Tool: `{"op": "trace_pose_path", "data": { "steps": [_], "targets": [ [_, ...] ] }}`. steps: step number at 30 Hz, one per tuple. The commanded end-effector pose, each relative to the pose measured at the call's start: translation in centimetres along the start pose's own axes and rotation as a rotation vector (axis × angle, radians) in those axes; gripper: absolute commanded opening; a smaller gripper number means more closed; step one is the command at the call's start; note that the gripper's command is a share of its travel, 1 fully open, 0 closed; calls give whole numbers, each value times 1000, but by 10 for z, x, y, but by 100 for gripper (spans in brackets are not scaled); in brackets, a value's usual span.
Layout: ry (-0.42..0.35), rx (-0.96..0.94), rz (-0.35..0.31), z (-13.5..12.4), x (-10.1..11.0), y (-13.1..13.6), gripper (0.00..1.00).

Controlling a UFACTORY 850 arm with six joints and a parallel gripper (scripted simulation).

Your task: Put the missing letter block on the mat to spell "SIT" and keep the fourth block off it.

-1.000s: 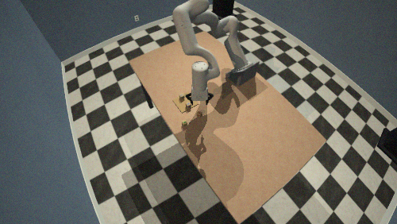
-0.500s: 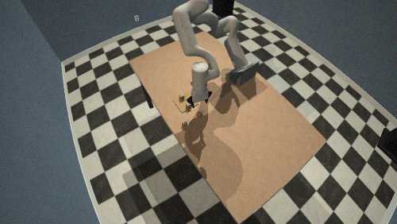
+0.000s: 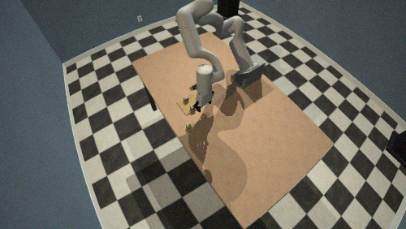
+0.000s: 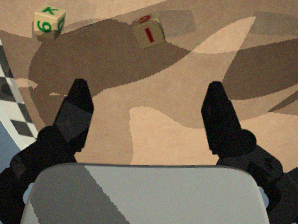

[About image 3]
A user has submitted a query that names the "tan mat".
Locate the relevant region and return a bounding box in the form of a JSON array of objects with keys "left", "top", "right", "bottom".
[{"left": 177, "top": 94, "right": 197, "bottom": 115}]

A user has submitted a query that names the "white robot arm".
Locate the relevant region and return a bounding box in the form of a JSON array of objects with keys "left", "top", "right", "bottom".
[{"left": 176, "top": 0, "right": 258, "bottom": 95}]

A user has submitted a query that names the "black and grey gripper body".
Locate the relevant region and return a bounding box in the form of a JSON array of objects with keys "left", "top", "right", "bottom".
[{"left": 196, "top": 90, "right": 213, "bottom": 107}]

